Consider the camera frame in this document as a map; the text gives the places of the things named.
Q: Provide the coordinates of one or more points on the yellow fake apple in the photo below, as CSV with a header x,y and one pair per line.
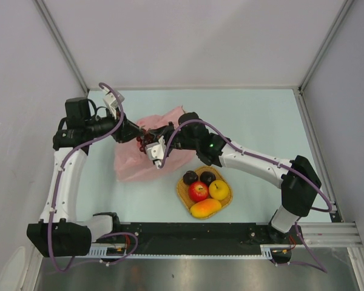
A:
x,y
218,190

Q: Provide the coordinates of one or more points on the dark purple fake grapes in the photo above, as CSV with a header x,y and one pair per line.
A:
x,y
143,141

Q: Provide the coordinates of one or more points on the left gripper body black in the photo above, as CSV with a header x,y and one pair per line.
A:
x,y
119,134

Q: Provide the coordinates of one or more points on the pink plastic bag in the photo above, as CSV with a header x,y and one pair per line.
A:
x,y
132,162

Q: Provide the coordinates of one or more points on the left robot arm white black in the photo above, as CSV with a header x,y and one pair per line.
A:
x,y
58,233

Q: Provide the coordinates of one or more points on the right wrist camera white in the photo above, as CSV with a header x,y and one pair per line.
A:
x,y
157,152

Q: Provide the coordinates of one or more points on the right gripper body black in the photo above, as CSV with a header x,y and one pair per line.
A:
x,y
178,142

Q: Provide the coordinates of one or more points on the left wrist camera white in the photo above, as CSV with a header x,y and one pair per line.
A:
x,y
111,102

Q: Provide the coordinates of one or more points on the red fake apple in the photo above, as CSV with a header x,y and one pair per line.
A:
x,y
198,191

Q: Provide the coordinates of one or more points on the woven bamboo tray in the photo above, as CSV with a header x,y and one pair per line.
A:
x,y
182,190

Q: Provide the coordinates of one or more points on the dark fake mangosteen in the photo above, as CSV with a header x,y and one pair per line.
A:
x,y
207,177
190,177

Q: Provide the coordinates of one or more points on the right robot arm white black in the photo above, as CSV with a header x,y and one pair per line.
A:
x,y
296,178

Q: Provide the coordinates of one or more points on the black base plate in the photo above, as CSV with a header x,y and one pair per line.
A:
x,y
217,239

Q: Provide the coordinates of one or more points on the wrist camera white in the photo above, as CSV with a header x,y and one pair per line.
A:
x,y
111,102
157,152

